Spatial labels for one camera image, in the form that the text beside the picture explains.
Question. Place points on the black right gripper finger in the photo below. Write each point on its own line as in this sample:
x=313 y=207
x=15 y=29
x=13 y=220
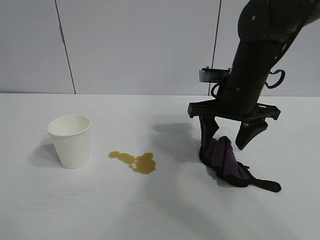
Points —
x=247 y=135
x=206 y=130

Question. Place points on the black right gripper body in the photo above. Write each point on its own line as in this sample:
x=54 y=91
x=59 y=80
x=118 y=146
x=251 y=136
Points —
x=240 y=102

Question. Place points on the purple cloth with black trim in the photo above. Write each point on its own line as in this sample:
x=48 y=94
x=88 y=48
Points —
x=232 y=160

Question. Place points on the white paper cup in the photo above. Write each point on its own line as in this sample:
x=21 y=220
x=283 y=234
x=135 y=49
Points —
x=72 y=147

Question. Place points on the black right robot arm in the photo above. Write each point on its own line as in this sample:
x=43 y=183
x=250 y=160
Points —
x=262 y=25

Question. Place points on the brown liquid spill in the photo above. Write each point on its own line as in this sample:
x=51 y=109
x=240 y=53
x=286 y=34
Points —
x=145 y=165

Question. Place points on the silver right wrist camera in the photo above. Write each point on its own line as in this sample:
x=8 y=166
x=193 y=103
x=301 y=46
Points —
x=210 y=75

